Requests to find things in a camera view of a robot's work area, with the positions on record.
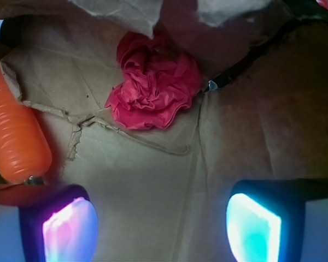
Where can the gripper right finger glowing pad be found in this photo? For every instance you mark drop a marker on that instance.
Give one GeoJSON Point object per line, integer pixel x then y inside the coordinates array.
{"type": "Point", "coordinates": [278, 220]}

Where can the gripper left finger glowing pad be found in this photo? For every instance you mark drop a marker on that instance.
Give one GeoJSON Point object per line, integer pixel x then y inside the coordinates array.
{"type": "Point", "coordinates": [58, 223]}

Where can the red paper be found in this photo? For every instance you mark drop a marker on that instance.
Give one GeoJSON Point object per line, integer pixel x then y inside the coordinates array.
{"type": "Point", "coordinates": [155, 86]}

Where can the orange toy carrot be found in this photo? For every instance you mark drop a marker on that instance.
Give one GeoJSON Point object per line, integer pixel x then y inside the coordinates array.
{"type": "Point", "coordinates": [24, 150]}

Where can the brown paper bag tray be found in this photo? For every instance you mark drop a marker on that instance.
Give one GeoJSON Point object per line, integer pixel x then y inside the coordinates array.
{"type": "Point", "coordinates": [161, 195]}

